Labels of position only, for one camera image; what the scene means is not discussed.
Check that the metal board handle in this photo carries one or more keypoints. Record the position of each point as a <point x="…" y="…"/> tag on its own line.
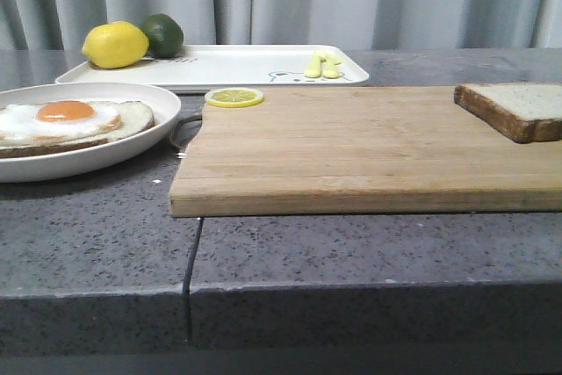
<point x="172" y="137"/>

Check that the lemon slice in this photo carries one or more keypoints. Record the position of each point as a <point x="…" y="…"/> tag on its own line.
<point x="234" y="97"/>

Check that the yellow lemon front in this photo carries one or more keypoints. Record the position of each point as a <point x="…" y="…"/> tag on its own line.
<point x="115" y="45"/>

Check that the fried egg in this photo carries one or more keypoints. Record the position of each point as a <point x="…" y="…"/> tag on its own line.
<point x="63" y="120"/>

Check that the wooden cutting board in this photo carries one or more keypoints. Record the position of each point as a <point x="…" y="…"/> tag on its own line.
<point x="359" y="150"/>

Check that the green lime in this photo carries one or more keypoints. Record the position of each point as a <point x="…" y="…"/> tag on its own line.
<point x="164" y="34"/>

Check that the yellow plastic fork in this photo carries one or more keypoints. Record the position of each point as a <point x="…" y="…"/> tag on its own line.
<point x="314" y="66"/>

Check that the white round plate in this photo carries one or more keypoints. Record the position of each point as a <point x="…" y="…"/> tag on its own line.
<point x="165" y="105"/>

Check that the white rectangular tray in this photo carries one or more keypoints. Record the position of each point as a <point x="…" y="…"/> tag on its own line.
<point x="200" y="68"/>

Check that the yellow plastic knife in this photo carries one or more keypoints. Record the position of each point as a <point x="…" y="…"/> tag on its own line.
<point x="329" y="67"/>

